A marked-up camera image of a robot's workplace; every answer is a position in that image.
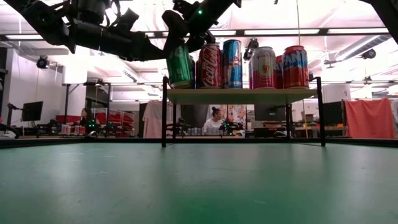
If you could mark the person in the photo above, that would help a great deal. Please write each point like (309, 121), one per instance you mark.
(85, 117)
(214, 121)

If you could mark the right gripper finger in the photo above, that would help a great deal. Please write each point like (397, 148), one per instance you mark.
(202, 42)

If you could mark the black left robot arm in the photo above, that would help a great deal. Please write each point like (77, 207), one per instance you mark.
(37, 18)

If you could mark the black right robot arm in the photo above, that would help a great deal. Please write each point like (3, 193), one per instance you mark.
(385, 15)

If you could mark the black flat screen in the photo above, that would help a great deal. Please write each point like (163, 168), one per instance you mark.
(332, 113)

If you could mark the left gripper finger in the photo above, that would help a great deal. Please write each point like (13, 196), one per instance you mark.
(154, 51)

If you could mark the white hanging cloth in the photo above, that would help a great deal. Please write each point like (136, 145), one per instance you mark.
(155, 119)

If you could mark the green table mat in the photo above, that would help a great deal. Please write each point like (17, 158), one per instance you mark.
(199, 193)

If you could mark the black computer monitor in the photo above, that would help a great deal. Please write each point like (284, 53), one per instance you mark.
(32, 111)

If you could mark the plain silver beverage can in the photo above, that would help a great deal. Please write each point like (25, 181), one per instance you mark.
(264, 68)

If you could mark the wooden shelf with black legs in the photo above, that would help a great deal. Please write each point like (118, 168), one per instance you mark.
(236, 96)

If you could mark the black ceiling camera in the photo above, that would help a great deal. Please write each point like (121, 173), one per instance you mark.
(369, 53)
(251, 49)
(42, 62)

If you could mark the red Coca-Cola can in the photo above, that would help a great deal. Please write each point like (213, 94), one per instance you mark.
(210, 67)

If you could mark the pink cloth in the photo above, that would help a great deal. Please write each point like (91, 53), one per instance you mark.
(370, 118)

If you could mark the black aluminium table frame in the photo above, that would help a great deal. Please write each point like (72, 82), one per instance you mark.
(140, 140)

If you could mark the slim blue silver energy can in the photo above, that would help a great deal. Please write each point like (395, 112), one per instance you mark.
(232, 63)

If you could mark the red storage bins rack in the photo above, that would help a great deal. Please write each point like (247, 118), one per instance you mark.
(122, 123)

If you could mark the black metal rack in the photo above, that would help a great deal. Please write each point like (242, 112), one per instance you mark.
(107, 93)

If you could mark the black ceiling light rail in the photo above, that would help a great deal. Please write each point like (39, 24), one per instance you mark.
(280, 31)

